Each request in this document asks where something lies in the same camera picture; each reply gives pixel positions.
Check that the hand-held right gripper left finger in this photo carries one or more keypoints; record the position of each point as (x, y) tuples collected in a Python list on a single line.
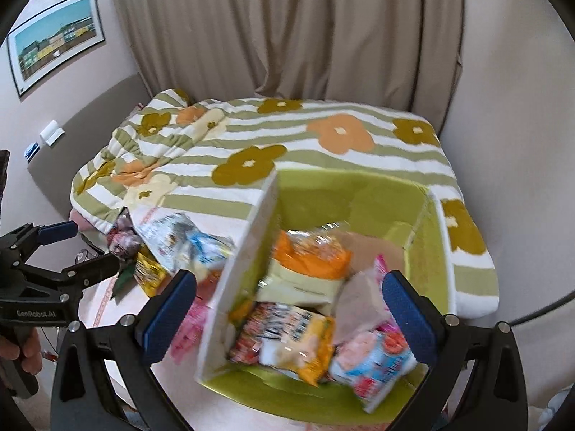
[(170, 318)]

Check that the grey headboard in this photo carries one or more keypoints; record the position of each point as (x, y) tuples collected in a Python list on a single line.
[(90, 134)]

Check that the framed wall poster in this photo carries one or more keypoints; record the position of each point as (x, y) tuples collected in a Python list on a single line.
[(56, 42)]

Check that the beige curtain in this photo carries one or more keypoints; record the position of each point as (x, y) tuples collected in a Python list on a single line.
[(292, 31)]

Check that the green cardboard box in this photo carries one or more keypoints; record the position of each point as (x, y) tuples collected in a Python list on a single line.
[(395, 215)]

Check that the pale blue red snack packet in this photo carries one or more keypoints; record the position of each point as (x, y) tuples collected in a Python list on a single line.
[(373, 363)]

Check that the pink bed sheet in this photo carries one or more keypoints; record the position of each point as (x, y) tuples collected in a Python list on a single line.
[(87, 222)]

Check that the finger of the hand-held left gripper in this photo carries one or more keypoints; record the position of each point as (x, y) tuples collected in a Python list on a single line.
[(90, 271), (58, 231)]

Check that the floral striped blanket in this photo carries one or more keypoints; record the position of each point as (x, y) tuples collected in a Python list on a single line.
[(314, 143)]

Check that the green snack packet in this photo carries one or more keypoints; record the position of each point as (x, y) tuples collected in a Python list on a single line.
[(122, 280)]

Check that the blue white wall item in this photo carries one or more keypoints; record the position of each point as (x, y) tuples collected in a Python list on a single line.
[(31, 151)]

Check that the silver white snack packet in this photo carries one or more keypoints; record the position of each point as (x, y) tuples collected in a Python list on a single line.
[(166, 235)]

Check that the person's left hand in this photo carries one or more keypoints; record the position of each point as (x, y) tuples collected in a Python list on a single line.
[(29, 352)]

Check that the black lamp stand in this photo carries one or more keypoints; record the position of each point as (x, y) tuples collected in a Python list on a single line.
[(548, 312)]

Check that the white yellow blue snack packet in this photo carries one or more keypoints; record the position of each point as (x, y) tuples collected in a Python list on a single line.
[(209, 251)]

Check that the orange cream snack packet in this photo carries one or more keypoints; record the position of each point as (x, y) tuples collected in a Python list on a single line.
[(310, 260)]

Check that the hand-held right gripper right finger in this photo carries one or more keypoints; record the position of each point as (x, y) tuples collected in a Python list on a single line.
[(411, 318)]

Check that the yellow red snack packet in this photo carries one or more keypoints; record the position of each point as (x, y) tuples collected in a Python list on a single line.
[(292, 336)]

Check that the purple snack packet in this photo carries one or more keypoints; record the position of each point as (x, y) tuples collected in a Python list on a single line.
[(123, 240)]

